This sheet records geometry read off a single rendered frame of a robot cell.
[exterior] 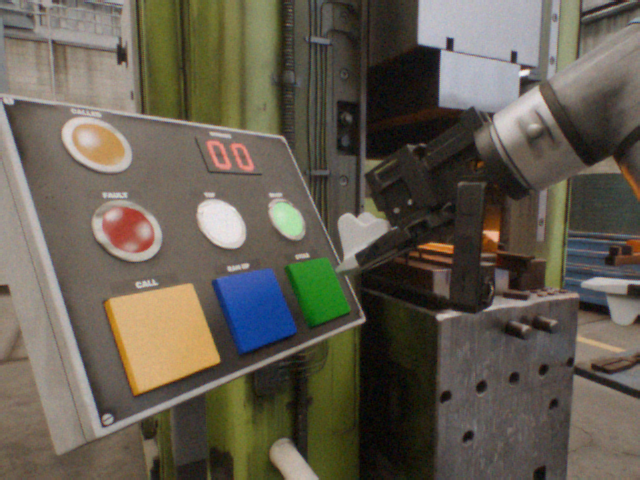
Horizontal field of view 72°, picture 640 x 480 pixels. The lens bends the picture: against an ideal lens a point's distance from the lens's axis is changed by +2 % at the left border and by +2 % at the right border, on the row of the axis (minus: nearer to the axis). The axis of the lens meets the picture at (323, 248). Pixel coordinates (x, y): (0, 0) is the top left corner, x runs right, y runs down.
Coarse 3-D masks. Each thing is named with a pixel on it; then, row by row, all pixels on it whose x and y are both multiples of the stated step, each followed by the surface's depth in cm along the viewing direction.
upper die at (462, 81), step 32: (416, 64) 81; (448, 64) 76; (480, 64) 79; (512, 64) 83; (384, 96) 90; (416, 96) 81; (448, 96) 77; (480, 96) 80; (512, 96) 84; (384, 128) 101
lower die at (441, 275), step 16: (400, 256) 95; (416, 256) 91; (432, 256) 91; (448, 256) 90; (384, 272) 93; (400, 272) 88; (416, 272) 84; (432, 272) 80; (448, 272) 82; (496, 272) 88; (432, 288) 80; (448, 288) 82; (496, 288) 88
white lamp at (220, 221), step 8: (208, 208) 44; (216, 208) 45; (224, 208) 46; (208, 216) 44; (216, 216) 45; (224, 216) 45; (232, 216) 46; (208, 224) 43; (216, 224) 44; (224, 224) 45; (232, 224) 46; (240, 224) 47; (216, 232) 44; (224, 232) 44; (232, 232) 45; (240, 232) 46; (224, 240) 44; (232, 240) 45
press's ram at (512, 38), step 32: (384, 0) 80; (416, 0) 72; (448, 0) 75; (480, 0) 78; (512, 0) 81; (384, 32) 81; (416, 32) 73; (448, 32) 75; (480, 32) 79; (512, 32) 82; (384, 64) 84
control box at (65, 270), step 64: (0, 128) 34; (64, 128) 37; (128, 128) 42; (192, 128) 48; (0, 192) 35; (64, 192) 35; (128, 192) 39; (192, 192) 44; (256, 192) 51; (0, 256) 37; (64, 256) 33; (128, 256) 36; (192, 256) 41; (256, 256) 47; (320, 256) 55; (64, 320) 31; (64, 384) 31; (128, 384) 32; (192, 384) 35; (64, 448) 32
